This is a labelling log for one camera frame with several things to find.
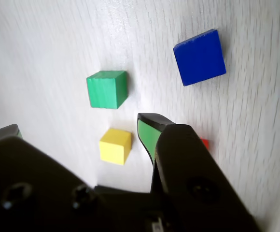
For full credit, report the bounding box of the red cube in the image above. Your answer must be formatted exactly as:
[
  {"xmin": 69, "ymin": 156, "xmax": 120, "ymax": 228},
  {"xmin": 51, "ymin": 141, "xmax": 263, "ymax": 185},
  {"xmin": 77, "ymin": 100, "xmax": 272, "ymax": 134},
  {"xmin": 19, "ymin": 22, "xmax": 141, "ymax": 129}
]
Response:
[{"xmin": 199, "ymin": 138, "xmax": 210, "ymax": 152}]

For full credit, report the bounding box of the blue cube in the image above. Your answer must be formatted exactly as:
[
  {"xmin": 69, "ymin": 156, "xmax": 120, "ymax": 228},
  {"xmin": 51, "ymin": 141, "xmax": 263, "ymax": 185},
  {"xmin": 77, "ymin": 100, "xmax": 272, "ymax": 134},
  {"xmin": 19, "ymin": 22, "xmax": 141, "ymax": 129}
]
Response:
[{"xmin": 173, "ymin": 29, "xmax": 227, "ymax": 87}]

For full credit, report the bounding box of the green cube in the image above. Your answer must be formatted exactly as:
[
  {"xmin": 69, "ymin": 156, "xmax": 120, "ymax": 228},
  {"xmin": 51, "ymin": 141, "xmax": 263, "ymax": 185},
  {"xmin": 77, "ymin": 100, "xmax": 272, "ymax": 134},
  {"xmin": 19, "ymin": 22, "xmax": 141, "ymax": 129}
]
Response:
[{"xmin": 86, "ymin": 70, "xmax": 128, "ymax": 110}]

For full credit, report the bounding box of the yellow cube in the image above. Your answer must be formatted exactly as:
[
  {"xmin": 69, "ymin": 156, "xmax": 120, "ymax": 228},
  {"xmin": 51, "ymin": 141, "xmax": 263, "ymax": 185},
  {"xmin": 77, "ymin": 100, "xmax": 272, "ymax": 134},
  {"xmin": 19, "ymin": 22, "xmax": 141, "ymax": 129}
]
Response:
[{"xmin": 99, "ymin": 128, "xmax": 133, "ymax": 167}]

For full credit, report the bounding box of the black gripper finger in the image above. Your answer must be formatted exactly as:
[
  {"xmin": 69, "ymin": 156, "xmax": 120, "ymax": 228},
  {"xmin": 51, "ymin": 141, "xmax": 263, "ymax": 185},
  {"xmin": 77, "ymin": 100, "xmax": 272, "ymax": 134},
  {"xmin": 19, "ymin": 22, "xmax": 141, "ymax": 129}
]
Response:
[
  {"xmin": 137, "ymin": 113, "xmax": 262, "ymax": 232},
  {"xmin": 0, "ymin": 123, "xmax": 100, "ymax": 232}
]

